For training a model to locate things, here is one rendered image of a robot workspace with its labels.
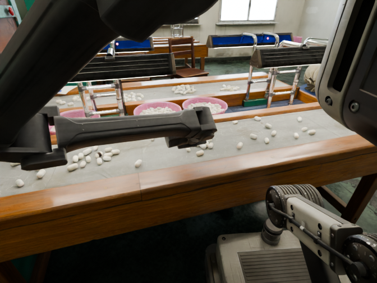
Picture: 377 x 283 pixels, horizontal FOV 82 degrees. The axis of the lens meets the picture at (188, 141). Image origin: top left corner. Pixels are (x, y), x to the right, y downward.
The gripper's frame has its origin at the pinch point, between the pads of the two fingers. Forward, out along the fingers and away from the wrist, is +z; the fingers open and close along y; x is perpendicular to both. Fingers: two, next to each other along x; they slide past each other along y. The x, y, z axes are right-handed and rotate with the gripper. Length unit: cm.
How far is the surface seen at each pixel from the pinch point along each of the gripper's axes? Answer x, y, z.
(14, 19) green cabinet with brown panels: -98, 78, 61
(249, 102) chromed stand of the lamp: -26, -62, 50
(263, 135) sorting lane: 1.4, -41.3, 11.4
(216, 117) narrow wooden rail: -12.9, -25.1, 24.9
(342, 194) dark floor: 52, -134, 65
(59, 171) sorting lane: 2.9, 46.8, 10.4
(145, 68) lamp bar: -27.8, 10.9, -4.7
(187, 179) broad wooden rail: 14.0, 3.6, -7.1
